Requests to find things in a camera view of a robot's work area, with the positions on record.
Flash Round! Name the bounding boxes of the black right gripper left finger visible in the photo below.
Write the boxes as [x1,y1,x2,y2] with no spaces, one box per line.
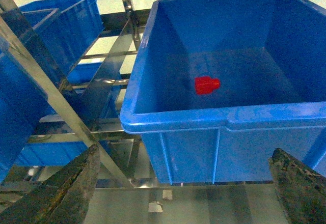
[1,145,100,223]

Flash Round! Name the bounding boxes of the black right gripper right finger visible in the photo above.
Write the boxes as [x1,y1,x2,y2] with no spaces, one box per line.
[268,148,325,223]

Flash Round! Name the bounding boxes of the large blue open bin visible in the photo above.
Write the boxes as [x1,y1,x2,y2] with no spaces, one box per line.
[120,0,325,184]

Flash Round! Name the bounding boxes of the blue bin at left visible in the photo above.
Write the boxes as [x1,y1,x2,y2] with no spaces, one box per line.
[20,0,104,76]

